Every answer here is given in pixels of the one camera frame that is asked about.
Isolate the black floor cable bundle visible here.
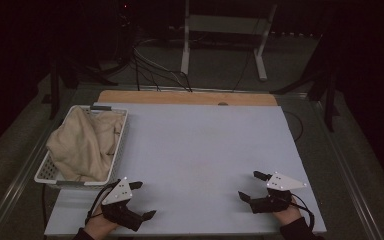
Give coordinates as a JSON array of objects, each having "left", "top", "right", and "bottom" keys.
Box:
[{"left": 132, "top": 38, "right": 194, "bottom": 93}]

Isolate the person's left hand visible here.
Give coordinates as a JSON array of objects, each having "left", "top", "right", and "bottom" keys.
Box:
[{"left": 83, "top": 203, "right": 121, "bottom": 239}]

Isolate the white plastic lattice basket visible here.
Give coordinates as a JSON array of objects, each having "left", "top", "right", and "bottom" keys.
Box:
[{"left": 33, "top": 104, "right": 130, "bottom": 191}]

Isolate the black looped cable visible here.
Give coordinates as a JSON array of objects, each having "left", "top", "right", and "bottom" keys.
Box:
[{"left": 281, "top": 109, "right": 305, "bottom": 143}]

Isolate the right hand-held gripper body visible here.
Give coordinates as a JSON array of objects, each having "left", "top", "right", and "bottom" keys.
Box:
[{"left": 249, "top": 171, "right": 308, "bottom": 215}]

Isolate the right hand-held gripper black cable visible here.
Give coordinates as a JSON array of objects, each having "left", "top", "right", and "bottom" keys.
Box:
[{"left": 279, "top": 193, "right": 316, "bottom": 231}]

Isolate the person's right hand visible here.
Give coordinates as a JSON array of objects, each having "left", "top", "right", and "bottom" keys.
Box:
[{"left": 272, "top": 196, "right": 303, "bottom": 226}]

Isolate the left hand-held gripper black cable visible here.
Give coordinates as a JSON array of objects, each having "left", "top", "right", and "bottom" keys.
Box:
[{"left": 84, "top": 179, "right": 123, "bottom": 226}]

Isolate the hand-held gripper black cable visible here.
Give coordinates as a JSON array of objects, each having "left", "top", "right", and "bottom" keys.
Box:
[
  {"left": 279, "top": 193, "right": 316, "bottom": 231},
  {"left": 84, "top": 179, "right": 123, "bottom": 226}
]

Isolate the black tripod stand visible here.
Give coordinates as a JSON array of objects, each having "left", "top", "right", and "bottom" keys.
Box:
[
  {"left": 269, "top": 33, "right": 342, "bottom": 133},
  {"left": 41, "top": 54, "right": 119, "bottom": 121}
]

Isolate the white metal stand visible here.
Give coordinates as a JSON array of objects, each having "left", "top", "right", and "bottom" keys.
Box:
[{"left": 180, "top": 0, "right": 278, "bottom": 82}]

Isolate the aluminium frame rail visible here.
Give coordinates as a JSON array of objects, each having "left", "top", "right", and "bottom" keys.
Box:
[
  {"left": 0, "top": 113, "right": 68, "bottom": 240},
  {"left": 75, "top": 84, "right": 309, "bottom": 98},
  {"left": 311, "top": 98, "right": 384, "bottom": 240}
]

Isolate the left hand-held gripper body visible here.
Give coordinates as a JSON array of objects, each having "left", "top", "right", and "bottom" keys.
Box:
[{"left": 100, "top": 177, "right": 145, "bottom": 233}]

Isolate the white floor cable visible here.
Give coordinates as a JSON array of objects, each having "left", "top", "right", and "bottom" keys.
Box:
[{"left": 133, "top": 46, "right": 183, "bottom": 87}]

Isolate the thin black floor cable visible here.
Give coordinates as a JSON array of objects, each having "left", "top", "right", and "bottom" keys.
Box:
[{"left": 232, "top": 18, "right": 263, "bottom": 92}]

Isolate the beige cloth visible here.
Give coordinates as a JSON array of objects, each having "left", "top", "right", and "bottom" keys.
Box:
[{"left": 45, "top": 105, "right": 127, "bottom": 183}]

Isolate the white table cover sheet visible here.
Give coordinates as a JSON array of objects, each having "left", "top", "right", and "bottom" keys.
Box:
[{"left": 44, "top": 102, "right": 328, "bottom": 237}]

